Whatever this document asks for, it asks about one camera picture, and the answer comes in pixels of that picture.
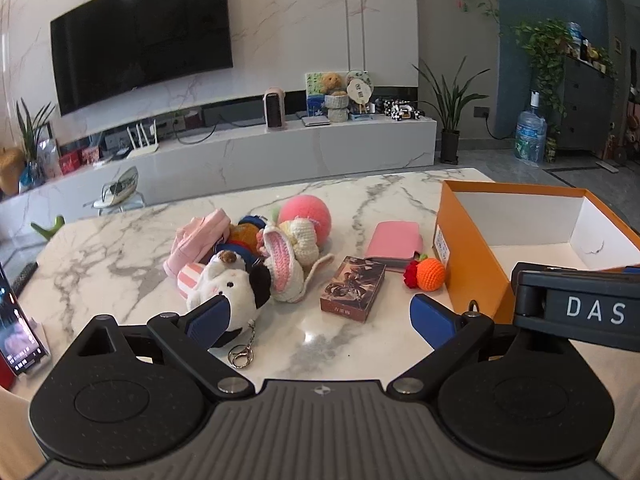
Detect orange crochet fruit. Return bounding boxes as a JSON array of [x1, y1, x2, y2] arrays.
[[404, 258, 446, 292]]

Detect white black dog plush keychain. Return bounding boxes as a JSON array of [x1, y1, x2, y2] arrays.
[[186, 250, 271, 348]]

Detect pink cap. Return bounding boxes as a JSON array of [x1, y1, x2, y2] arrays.
[[163, 209, 231, 280]]

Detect brown bear plush blue outfit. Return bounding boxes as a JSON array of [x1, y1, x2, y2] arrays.
[[216, 216, 266, 266]]

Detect illustrated card box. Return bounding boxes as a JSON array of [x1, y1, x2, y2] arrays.
[[320, 257, 386, 323]]

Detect pink wallet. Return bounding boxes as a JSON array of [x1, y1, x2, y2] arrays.
[[364, 221, 423, 272]]

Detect crochet bunny toy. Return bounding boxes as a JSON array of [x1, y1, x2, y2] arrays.
[[260, 218, 334, 304]]

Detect pink fluffy peach plush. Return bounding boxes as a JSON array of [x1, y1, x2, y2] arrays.
[[278, 195, 332, 247]]

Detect orange cardboard box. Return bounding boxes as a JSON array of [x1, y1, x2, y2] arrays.
[[433, 180, 639, 324]]

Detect small desk fan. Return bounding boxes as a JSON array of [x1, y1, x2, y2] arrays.
[[84, 166, 146, 217]]

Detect smartphone with lit screen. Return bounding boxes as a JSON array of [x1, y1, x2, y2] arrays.
[[1, 270, 50, 376]]

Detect black remote control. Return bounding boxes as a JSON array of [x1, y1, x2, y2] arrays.
[[12, 261, 38, 298]]

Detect blue water jug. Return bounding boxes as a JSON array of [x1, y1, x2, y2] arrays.
[[514, 91, 547, 166]]

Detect white wifi router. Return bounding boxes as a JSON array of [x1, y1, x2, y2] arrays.
[[126, 122, 158, 159]]

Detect dark drawer cabinet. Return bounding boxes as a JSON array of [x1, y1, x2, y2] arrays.
[[558, 58, 614, 153]]

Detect white marble tv console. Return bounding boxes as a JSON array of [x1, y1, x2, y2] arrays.
[[1, 115, 437, 240]]

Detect potted plant on console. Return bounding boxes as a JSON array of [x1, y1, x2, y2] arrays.
[[15, 99, 55, 193]]

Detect black white figurines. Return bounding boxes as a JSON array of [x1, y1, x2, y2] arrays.
[[374, 99, 425, 122]]

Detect tall potted grass plant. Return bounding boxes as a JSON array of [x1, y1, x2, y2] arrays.
[[413, 58, 489, 165]]

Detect pink black space heater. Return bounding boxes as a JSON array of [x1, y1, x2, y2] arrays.
[[262, 88, 286, 131]]

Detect round paper fan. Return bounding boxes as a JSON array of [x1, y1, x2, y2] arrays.
[[346, 78, 372, 115]]

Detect green picture book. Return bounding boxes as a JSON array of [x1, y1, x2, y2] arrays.
[[305, 72, 346, 117]]

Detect hanging green ivy plant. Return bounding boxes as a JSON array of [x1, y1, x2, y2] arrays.
[[514, 18, 572, 115]]

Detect black wall television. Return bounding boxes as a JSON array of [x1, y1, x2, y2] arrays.
[[50, 0, 233, 115]]

